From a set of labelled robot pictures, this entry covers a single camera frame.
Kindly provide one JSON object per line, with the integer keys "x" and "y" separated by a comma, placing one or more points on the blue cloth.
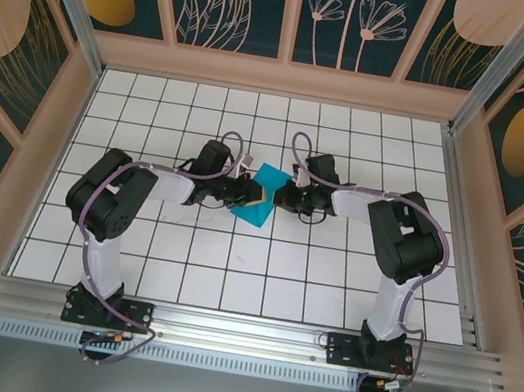
{"x": 253, "y": 215}

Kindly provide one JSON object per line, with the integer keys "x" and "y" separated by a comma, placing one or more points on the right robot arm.
{"x": 352, "y": 204}

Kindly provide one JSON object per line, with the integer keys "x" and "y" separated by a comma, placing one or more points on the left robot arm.
{"x": 169, "y": 187}

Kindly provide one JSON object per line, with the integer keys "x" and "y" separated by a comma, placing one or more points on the dark panel with pink flowers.
{"x": 354, "y": 19}

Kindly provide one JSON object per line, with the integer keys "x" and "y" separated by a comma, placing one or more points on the dark panel with pale disc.
{"x": 462, "y": 38}

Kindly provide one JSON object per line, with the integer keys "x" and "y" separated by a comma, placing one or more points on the small circuit board with connector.
{"x": 105, "y": 338}
{"x": 388, "y": 385}

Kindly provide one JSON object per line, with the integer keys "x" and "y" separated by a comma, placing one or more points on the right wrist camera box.
{"x": 302, "y": 176}

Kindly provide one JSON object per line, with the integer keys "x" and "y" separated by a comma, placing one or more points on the long aluminium mounting rail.
{"x": 244, "y": 327}

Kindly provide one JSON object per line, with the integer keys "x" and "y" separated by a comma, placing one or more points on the aluminium side rail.
{"x": 462, "y": 241}

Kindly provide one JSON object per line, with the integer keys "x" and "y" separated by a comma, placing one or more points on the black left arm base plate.
{"x": 139, "y": 316}

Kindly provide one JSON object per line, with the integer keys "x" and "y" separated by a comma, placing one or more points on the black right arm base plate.
{"x": 341, "y": 349}

